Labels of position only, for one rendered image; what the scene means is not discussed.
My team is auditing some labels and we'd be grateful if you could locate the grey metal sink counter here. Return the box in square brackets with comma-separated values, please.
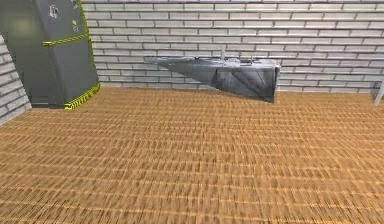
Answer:
[144, 55, 282, 104]

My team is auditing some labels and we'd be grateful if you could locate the dark grey fridge yellow trim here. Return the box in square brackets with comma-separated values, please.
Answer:
[0, 0, 101, 111]

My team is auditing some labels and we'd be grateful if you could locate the pale grey furniture leg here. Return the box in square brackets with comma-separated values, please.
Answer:
[373, 79, 384, 107]

